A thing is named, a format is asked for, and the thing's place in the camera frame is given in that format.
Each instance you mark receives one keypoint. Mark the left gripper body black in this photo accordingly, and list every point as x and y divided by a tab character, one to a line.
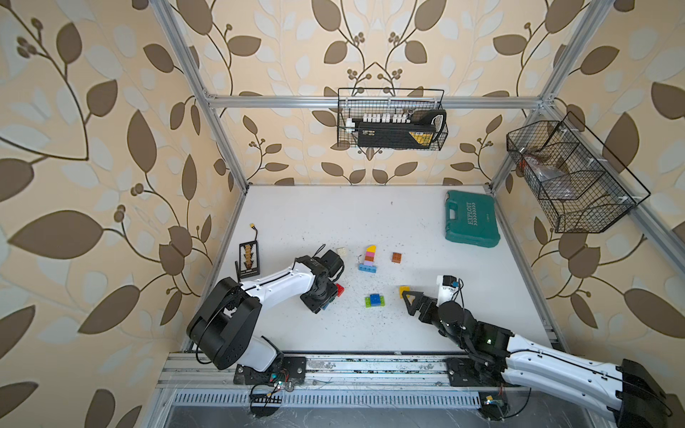
318	301

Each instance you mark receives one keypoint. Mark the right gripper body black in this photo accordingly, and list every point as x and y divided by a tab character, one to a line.
432	315

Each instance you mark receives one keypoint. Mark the light blue lego brick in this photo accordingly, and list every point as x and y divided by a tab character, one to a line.
367	268

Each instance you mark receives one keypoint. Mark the lime green lego brick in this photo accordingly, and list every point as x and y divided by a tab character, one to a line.
367	302

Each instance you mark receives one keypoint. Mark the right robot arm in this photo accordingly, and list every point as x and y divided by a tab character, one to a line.
625	394

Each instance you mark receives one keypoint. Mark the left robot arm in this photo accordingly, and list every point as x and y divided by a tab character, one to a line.
223	327

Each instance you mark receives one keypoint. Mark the black bit holder card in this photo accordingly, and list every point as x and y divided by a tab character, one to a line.
249	262

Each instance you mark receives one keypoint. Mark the green tool case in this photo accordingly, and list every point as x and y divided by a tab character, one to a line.
470	219

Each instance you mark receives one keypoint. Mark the plastic bag in basket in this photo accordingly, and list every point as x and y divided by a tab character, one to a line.
551	179

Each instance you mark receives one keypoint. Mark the black box in basket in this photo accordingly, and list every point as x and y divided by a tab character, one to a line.
419	130

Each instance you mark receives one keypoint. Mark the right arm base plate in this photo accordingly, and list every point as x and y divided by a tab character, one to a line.
462	371

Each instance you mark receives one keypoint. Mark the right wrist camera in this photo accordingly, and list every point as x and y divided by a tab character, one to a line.
448	288

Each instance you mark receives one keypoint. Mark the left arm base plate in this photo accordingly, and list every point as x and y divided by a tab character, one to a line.
285	369

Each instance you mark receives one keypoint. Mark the right wire basket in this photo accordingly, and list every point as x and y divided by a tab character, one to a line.
601	188

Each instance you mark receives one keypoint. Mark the wire basket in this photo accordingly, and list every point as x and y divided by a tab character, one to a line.
381	103
601	188

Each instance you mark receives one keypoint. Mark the back wire basket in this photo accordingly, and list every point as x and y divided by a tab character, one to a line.
381	103

